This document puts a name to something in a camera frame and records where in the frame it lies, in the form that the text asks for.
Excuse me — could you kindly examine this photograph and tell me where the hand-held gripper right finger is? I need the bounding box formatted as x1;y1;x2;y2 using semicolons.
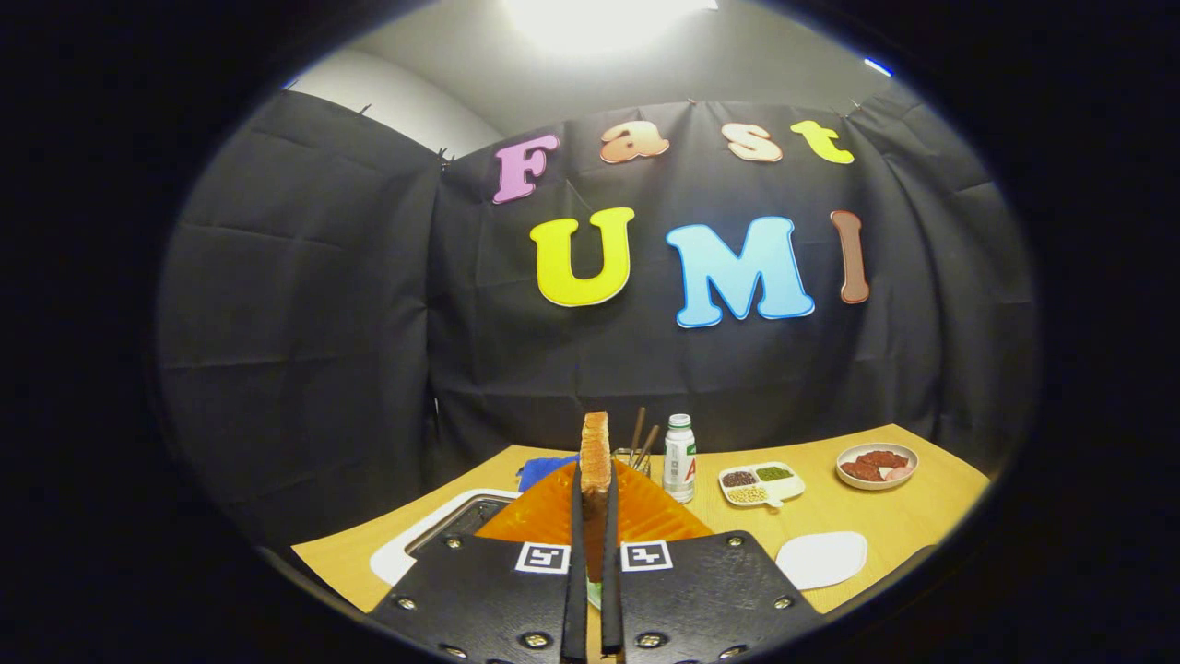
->
601;458;823;664

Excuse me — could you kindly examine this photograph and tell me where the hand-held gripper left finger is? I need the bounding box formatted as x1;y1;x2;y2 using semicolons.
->
364;461;591;664

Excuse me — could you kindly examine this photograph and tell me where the toasted bread slice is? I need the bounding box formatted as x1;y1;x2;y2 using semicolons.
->
580;411;613;584

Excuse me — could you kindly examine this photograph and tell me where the white toaster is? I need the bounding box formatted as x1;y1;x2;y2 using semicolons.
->
370;489;523;587

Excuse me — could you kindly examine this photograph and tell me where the white square plate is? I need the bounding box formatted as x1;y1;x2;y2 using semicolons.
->
775;531;868;591

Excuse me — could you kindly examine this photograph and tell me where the white drink bottle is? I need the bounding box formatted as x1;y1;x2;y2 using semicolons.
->
663;413;698;504

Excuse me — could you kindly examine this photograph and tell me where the blue oven mitt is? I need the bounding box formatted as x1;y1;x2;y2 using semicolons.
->
517;455;582;493

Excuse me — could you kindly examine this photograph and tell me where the white divided dish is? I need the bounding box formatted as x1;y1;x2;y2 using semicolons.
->
718;461;807;509

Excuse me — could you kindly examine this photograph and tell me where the white round bowl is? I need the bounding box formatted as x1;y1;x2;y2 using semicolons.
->
835;442;920;491

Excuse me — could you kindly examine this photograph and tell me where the black backdrop cloth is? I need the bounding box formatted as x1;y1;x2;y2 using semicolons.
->
157;88;1038;554

